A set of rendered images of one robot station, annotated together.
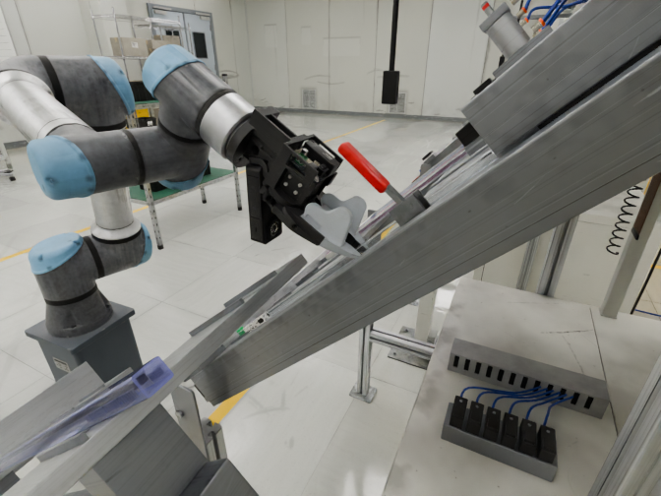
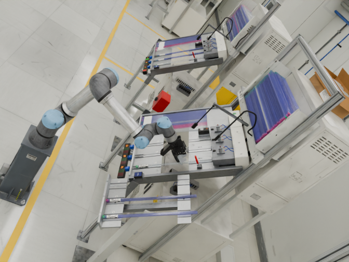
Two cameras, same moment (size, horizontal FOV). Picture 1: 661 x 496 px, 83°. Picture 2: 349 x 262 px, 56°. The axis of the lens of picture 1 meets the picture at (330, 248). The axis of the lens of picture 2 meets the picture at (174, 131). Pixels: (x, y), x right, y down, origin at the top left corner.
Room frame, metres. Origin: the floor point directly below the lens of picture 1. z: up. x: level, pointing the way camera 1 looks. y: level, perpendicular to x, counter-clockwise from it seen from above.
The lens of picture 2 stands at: (-0.59, 1.40, 2.15)
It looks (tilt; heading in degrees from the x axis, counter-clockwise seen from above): 31 degrees down; 311
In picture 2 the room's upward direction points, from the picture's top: 42 degrees clockwise
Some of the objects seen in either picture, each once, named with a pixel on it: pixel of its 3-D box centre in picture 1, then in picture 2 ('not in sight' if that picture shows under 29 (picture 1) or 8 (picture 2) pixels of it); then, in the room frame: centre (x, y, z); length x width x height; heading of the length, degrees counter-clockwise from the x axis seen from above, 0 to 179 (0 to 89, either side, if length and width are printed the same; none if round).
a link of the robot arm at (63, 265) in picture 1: (65, 264); (51, 122); (0.82, 0.67, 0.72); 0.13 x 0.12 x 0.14; 136
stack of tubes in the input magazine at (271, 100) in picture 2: not in sight; (271, 108); (0.46, -0.37, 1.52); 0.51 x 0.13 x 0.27; 153
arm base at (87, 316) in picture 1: (76, 303); (43, 134); (0.81, 0.67, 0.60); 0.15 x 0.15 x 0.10
